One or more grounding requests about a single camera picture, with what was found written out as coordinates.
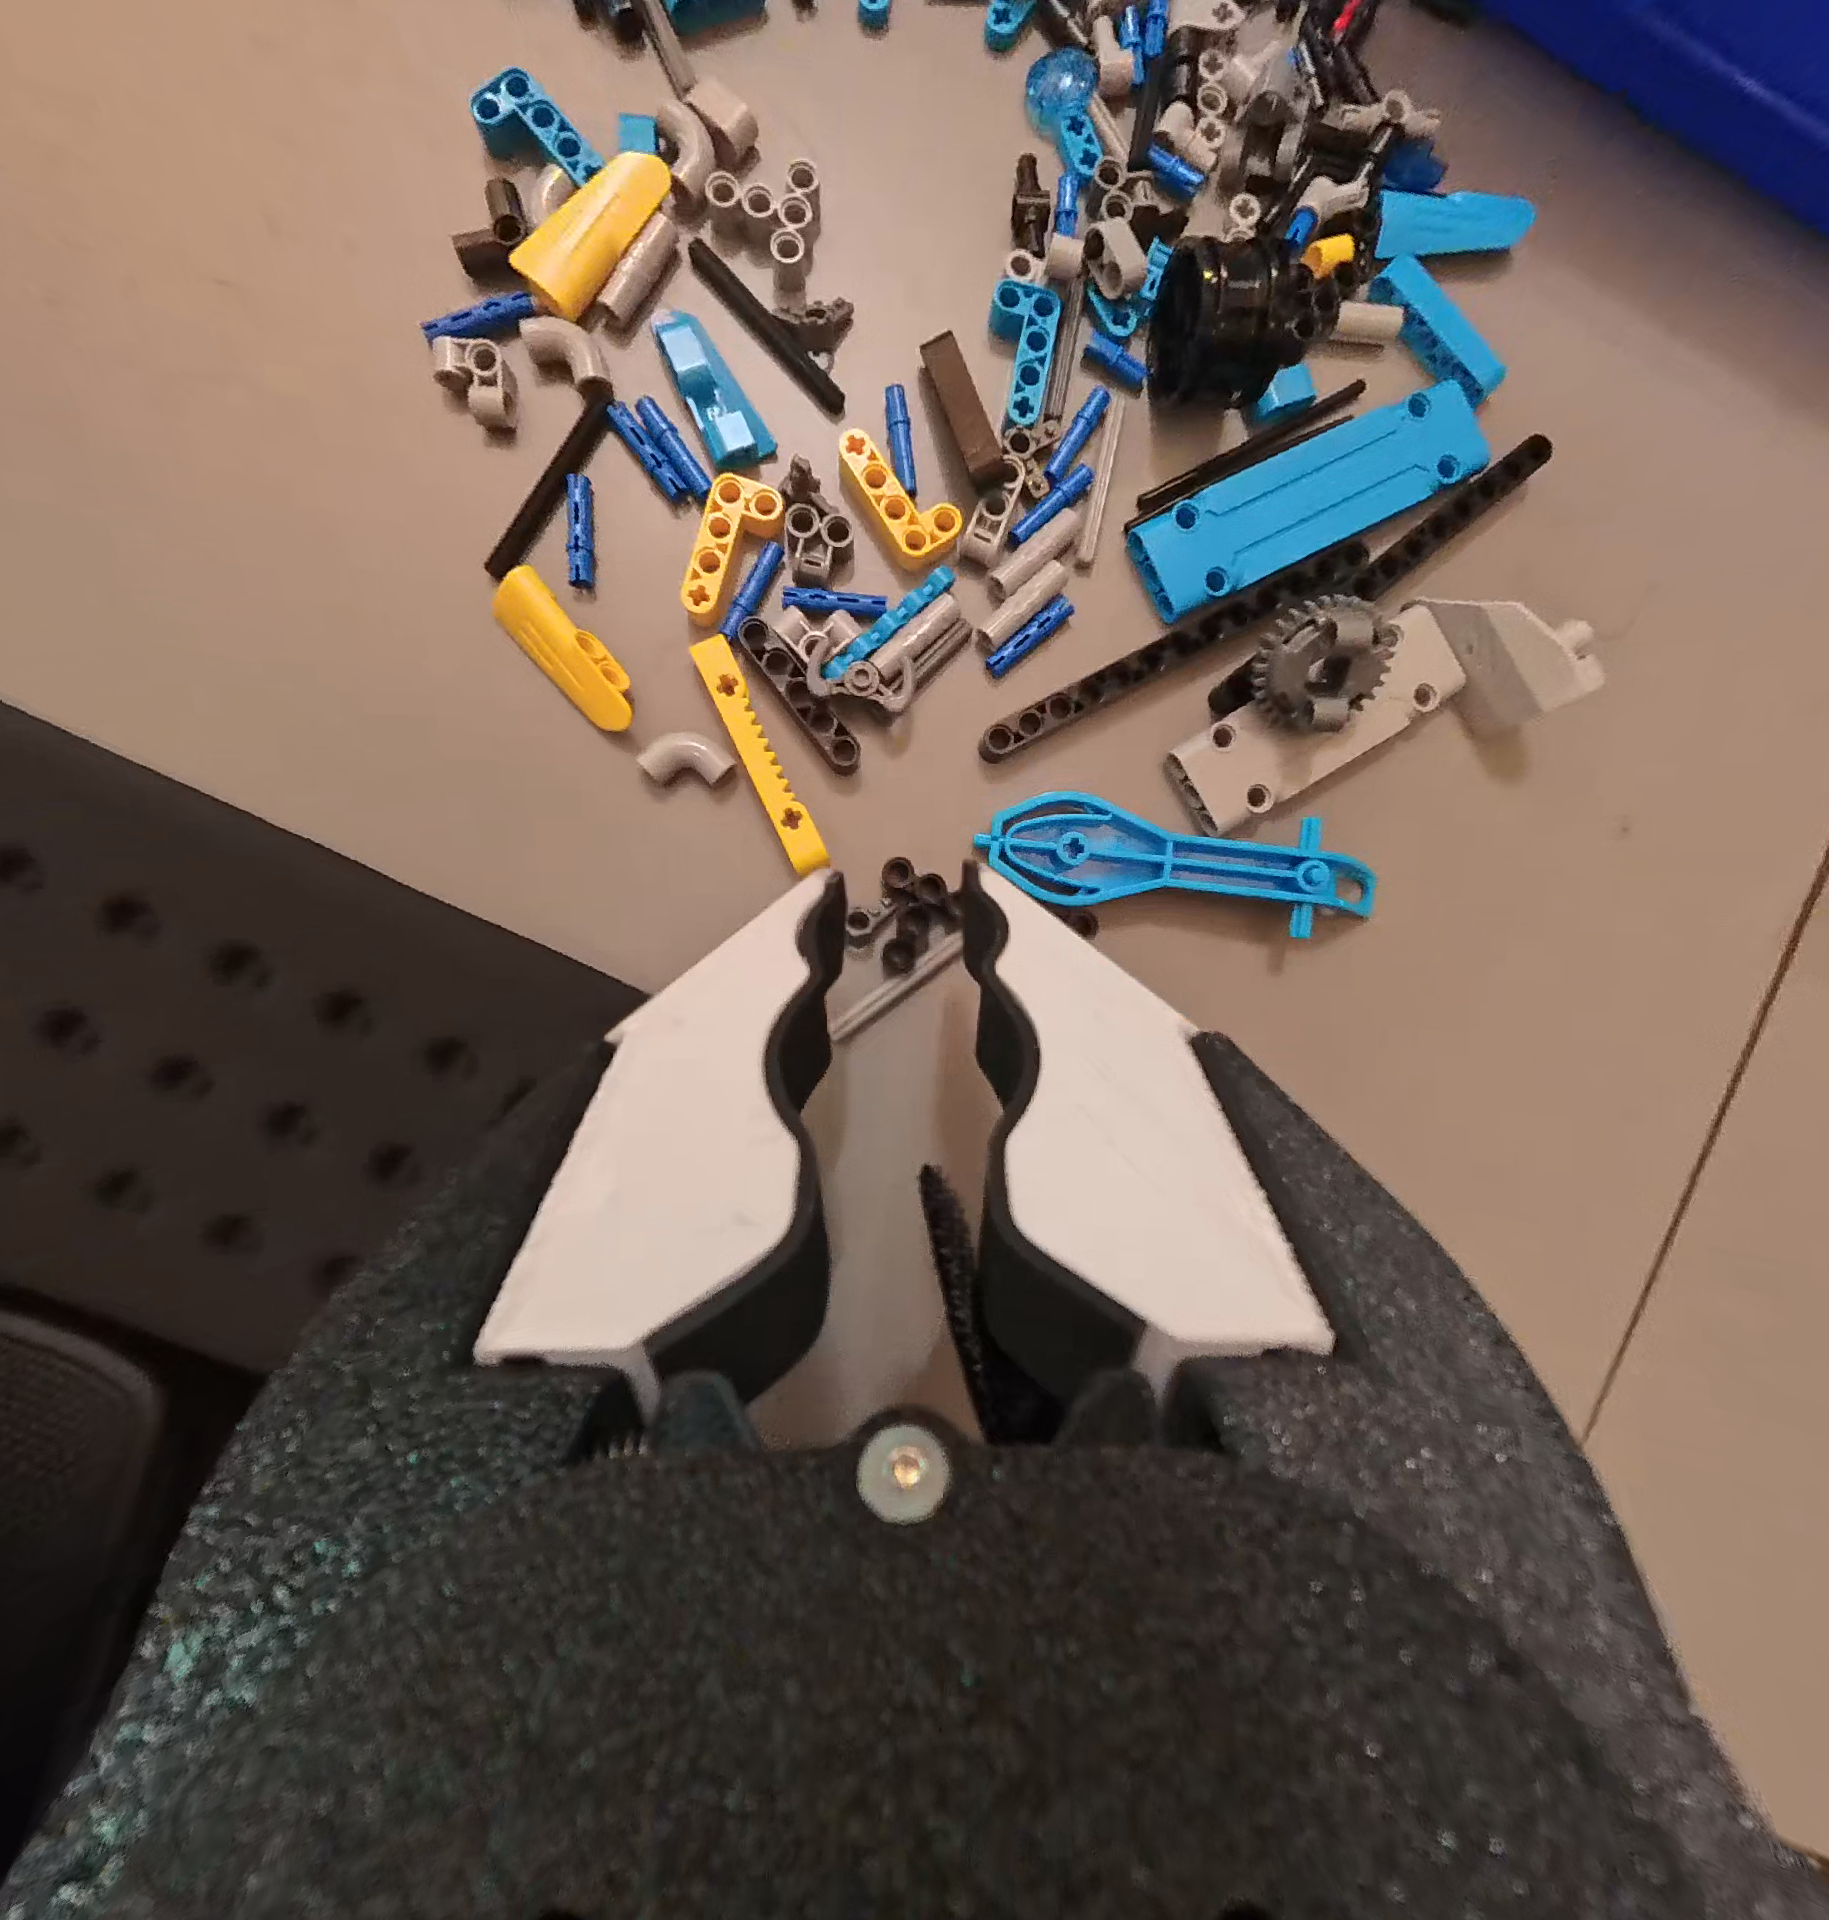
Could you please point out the cyan lattice frame piece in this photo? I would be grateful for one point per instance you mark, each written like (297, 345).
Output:
(1229, 867)

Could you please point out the grey axle rod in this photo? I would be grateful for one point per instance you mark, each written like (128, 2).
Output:
(891, 1001)

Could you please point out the grey gear assembly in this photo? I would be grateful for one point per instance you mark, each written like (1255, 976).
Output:
(1455, 661)

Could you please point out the long black beam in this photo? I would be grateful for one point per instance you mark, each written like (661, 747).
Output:
(1095, 687)

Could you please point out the pile of toy brick parts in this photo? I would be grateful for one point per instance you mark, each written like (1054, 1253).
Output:
(886, 502)

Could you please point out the black perforated panel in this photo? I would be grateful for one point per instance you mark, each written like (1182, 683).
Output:
(178, 976)

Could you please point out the yellow wedge panel piece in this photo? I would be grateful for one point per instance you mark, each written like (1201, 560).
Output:
(585, 240)

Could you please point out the long blue panel piece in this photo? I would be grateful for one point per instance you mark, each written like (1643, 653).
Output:
(1305, 517)

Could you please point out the black wide wheel hub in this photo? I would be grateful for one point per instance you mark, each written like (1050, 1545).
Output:
(1229, 322)

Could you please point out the black mesh chair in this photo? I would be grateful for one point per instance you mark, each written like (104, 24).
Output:
(44, 1441)

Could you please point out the blue storage bin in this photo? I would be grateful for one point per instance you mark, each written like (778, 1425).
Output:
(1725, 90)

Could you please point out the grey desk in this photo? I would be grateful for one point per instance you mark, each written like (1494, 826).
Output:
(253, 495)

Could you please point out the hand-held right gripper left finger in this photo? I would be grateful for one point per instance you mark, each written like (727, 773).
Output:
(661, 1185)

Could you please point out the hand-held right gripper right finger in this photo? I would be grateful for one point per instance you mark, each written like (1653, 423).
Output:
(1140, 1170)

